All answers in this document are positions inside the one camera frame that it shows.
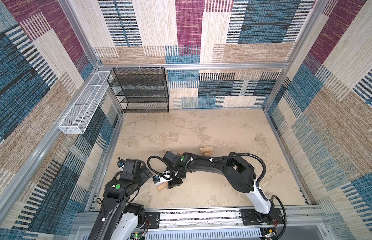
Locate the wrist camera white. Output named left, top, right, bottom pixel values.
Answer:
left=117, top=158, right=125, bottom=169
left=152, top=170, right=172, bottom=186

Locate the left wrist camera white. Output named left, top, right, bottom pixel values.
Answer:
left=117, top=158, right=125, bottom=169

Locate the aluminium mounting rail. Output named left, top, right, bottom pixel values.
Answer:
left=146, top=205, right=336, bottom=240

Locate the black wire shelf rack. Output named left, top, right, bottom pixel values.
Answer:
left=108, top=68, right=169, bottom=114

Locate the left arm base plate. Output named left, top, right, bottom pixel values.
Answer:
left=137, top=212, right=160, bottom=231

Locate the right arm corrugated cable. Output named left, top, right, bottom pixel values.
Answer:
left=147, top=152, right=287, bottom=240

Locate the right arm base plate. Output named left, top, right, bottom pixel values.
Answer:
left=239, top=208, right=285, bottom=226

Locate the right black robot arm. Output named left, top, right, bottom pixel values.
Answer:
left=163, top=152, right=274, bottom=223

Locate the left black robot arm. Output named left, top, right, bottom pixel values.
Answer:
left=88, top=159, right=152, bottom=240

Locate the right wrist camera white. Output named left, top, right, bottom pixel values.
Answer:
left=152, top=170, right=172, bottom=186

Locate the white wire mesh basket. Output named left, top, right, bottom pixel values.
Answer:
left=59, top=72, right=110, bottom=135

